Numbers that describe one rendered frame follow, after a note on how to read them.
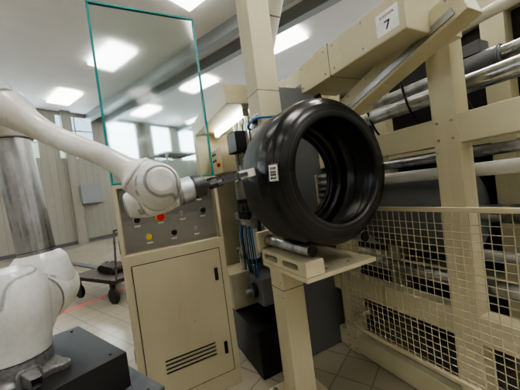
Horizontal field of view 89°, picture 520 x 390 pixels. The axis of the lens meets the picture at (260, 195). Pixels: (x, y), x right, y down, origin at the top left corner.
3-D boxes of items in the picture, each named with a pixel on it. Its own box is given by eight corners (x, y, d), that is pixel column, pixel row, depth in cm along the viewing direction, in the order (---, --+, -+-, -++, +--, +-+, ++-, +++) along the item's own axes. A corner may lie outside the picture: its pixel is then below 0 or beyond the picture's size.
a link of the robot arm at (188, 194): (169, 180, 90) (186, 176, 92) (177, 206, 91) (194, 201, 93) (174, 178, 82) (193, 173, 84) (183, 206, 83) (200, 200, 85)
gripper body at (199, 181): (192, 176, 84) (219, 169, 89) (186, 178, 92) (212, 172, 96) (199, 198, 85) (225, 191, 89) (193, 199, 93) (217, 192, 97)
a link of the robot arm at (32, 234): (5, 339, 76) (41, 310, 96) (70, 319, 81) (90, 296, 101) (-59, 73, 74) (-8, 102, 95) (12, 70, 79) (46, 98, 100)
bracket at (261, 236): (257, 251, 130) (254, 232, 130) (320, 236, 148) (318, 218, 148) (260, 253, 127) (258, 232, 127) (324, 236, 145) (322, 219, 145)
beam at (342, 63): (300, 94, 143) (297, 66, 143) (336, 97, 155) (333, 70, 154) (406, 27, 89) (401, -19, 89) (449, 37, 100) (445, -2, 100)
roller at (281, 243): (263, 241, 129) (268, 234, 130) (270, 246, 131) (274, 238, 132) (306, 254, 98) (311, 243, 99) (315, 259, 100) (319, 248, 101)
